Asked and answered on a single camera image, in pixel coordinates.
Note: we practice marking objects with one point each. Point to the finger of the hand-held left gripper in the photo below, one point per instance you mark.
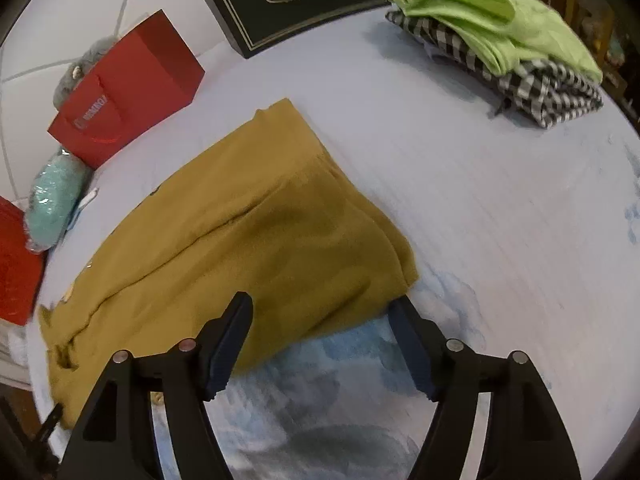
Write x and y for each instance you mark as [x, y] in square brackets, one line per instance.
[50, 419]

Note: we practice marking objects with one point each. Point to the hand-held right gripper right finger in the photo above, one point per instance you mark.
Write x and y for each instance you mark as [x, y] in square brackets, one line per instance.
[415, 350]

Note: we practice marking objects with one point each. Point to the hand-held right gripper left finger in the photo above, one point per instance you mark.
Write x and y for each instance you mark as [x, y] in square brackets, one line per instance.
[230, 350]

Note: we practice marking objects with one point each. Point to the mustard yellow printed t-shirt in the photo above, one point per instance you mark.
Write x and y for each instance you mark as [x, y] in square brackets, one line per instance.
[250, 220]

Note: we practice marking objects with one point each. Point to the white plastic bag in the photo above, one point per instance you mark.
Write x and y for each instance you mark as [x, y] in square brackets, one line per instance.
[15, 347]

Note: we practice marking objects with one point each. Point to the red bear-embossed suitcase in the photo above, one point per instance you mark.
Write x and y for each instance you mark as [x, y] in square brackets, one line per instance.
[17, 270]

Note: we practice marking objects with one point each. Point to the white stick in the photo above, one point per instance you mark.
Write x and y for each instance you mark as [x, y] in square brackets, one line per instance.
[87, 198]

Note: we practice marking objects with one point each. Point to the teal pillow in plastic bag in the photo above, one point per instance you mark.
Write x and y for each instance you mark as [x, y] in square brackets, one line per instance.
[50, 200]

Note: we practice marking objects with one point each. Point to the red paper gift bag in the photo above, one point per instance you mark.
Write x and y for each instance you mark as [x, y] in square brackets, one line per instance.
[125, 95]

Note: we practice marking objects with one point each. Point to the black white checkered garment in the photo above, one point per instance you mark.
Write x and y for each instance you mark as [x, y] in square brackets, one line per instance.
[545, 95]

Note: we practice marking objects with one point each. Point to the grey plush toy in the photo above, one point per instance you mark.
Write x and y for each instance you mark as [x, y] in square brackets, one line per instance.
[87, 57]

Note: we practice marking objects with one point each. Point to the light green folded garment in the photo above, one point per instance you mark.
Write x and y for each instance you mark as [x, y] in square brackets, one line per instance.
[475, 10]

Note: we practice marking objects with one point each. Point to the black gift bag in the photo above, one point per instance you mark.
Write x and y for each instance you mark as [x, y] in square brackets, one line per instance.
[300, 10]

